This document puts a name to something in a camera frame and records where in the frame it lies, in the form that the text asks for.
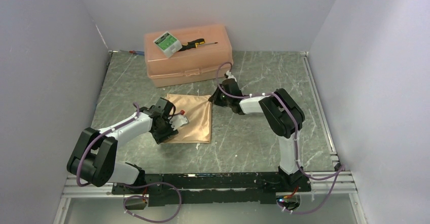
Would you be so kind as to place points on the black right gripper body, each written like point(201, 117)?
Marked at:
point(223, 100)

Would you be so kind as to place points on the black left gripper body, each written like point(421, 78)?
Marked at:
point(165, 132)

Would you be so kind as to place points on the peach satin napkin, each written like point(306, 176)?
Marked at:
point(198, 111)

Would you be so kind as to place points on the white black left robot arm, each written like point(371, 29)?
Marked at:
point(94, 158)

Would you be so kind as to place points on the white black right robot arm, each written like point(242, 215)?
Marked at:
point(282, 113)

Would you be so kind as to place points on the peach plastic storage box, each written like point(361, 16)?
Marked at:
point(203, 63)

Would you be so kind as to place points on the yellow black screwdriver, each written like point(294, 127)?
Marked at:
point(194, 44)

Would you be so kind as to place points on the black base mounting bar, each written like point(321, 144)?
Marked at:
point(202, 188)

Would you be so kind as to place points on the green white small box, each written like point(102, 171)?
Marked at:
point(168, 44)

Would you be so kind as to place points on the red blue pen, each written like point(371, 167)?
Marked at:
point(141, 53)

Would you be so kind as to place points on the aluminium frame rail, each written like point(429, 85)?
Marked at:
point(322, 183)

